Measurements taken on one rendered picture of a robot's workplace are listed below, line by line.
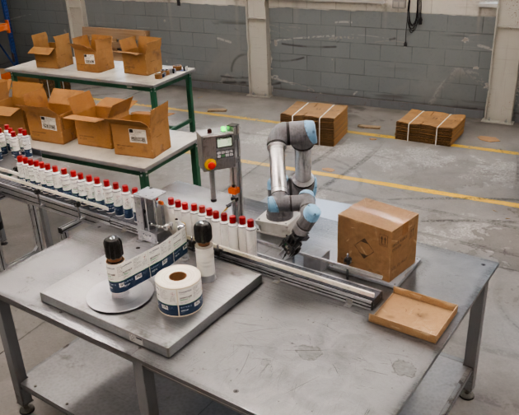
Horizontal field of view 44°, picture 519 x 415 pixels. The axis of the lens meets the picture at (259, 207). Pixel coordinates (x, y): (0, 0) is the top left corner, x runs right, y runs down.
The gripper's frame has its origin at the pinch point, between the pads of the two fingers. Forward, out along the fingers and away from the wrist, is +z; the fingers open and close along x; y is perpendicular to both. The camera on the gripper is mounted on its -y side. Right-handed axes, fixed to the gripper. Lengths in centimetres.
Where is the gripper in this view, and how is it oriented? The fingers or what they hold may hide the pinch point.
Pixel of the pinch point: (284, 256)
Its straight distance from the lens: 313.5
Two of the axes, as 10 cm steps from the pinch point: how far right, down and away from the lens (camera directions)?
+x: 7.3, 6.4, -2.4
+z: -3.8, 6.7, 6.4
